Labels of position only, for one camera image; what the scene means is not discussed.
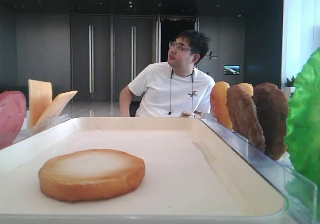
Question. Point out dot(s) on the round bread slice on tray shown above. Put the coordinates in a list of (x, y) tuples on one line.
[(88, 175)]

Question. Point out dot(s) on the clear acrylic rack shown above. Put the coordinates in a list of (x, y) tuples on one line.
[(28, 132), (301, 192)]

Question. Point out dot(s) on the rear orange cheese slice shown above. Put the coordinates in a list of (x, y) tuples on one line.
[(40, 97)]

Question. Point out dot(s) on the brown meat patty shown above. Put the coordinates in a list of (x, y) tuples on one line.
[(272, 112), (243, 116)]

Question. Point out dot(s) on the green lettuce leaf in rack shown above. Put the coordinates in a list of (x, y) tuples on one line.
[(303, 121)]

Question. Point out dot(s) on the man in white t-shirt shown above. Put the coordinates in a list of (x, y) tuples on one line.
[(175, 88)]

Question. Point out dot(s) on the front red tomato slice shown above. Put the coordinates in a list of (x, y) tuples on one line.
[(12, 114)]

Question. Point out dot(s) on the rear brown meat patty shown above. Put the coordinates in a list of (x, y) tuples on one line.
[(272, 112)]

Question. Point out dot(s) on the potted plants in planter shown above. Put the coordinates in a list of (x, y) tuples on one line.
[(289, 82)]

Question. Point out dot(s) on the front orange cheese slice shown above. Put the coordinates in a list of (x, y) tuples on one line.
[(56, 107)]

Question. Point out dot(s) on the clear acrylic right rack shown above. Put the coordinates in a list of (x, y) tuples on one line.
[(301, 192)]

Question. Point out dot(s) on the standing bread slice right rack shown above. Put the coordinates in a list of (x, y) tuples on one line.
[(218, 98)]

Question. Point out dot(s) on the small wall screen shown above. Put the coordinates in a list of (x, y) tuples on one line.
[(231, 70)]

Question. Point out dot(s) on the white rectangular tray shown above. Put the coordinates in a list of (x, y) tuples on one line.
[(192, 176)]

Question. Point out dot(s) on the front brown meat patty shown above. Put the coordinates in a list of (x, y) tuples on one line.
[(243, 116)]

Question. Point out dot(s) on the clear acrylic left rack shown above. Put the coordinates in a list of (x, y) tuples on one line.
[(28, 132)]

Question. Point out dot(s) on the orange cheese slice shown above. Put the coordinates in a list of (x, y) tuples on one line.
[(56, 107), (40, 97)]

